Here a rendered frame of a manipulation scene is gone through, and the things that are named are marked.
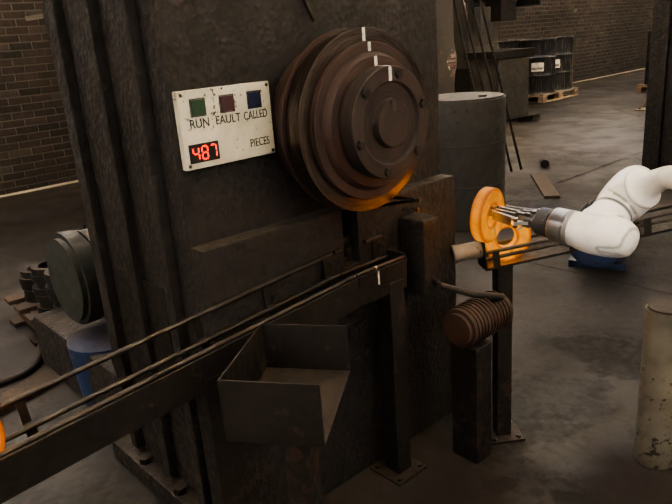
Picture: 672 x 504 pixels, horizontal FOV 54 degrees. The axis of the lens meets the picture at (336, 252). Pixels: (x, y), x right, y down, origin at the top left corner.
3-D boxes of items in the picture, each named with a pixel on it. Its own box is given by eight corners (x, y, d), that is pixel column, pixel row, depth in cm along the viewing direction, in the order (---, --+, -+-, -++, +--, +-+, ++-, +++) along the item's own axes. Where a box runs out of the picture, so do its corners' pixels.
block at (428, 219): (399, 289, 209) (396, 216, 201) (416, 282, 214) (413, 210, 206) (425, 297, 201) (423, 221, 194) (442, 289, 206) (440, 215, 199)
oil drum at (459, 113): (405, 223, 480) (399, 98, 452) (455, 206, 517) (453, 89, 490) (472, 237, 438) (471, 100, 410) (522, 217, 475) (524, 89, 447)
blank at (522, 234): (496, 268, 210) (500, 271, 207) (469, 232, 205) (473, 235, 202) (536, 237, 208) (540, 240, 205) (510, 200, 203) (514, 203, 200)
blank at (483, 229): (465, 205, 178) (477, 206, 176) (491, 176, 187) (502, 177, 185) (473, 251, 186) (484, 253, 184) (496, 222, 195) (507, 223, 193)
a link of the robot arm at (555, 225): (580, 241, 171) (559, 236, 176) (583, 207, 168) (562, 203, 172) (562, 250, 166) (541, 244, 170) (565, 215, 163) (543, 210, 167)
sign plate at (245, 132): (182, 170, 155) (171, 92, 150) (270, 152, 171) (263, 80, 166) (187, 171, 154) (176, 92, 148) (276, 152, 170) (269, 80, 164)
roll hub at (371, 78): (342, 186, 165) (334, 71, 156) (416, 166, 183) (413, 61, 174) (358, 189, 161) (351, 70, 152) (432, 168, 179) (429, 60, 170)
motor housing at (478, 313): (443, 454, 218) (439, 304, 201) (482, 426, 232) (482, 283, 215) (475, 471, 209) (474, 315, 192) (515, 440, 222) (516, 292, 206)
